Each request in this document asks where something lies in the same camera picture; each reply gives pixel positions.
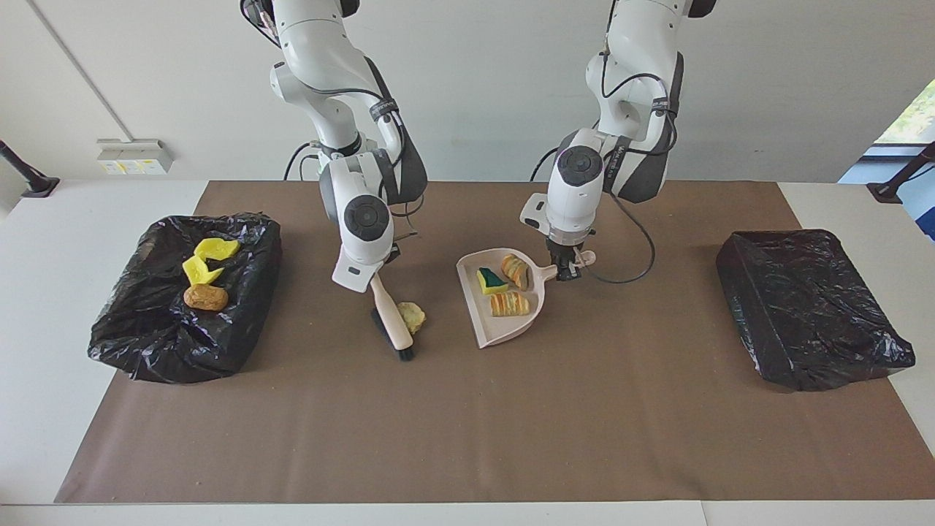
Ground window with green view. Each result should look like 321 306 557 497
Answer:
873 77 935 147

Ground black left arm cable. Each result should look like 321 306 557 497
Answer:
587 40 682 286

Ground orange striped sponge piece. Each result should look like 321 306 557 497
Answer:
489 291 531 317

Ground black camera stand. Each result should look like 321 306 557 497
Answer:
0 139 61 199
867 141 935 204

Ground pale pink plastic dustpan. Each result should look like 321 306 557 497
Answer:
457 248 596 349

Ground bin with crumpled black bag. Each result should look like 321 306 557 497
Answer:
88 212 283 384

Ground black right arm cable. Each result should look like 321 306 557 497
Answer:
241 0 426 243

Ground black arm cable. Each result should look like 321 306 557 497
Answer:
241 0 426 243
587 40 682 286

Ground white wall socket box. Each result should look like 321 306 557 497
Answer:
96 139 175 175

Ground black left arm base cables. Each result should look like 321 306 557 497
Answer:
530 145 565 182

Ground brown potato-shaped sponge piece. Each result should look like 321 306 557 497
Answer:
183 283 229 311

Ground beige hand brush black bristles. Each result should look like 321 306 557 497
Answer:
370 274 416 362

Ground black right arm base cables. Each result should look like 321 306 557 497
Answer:
283 141 326 182

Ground brown paper table mat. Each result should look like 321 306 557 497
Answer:
55 180 935 503

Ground black arm base cables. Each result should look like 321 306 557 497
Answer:
530 145 565 182
283 141 326 182

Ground bin with taut black bag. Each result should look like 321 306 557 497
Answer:
715 229 916 393

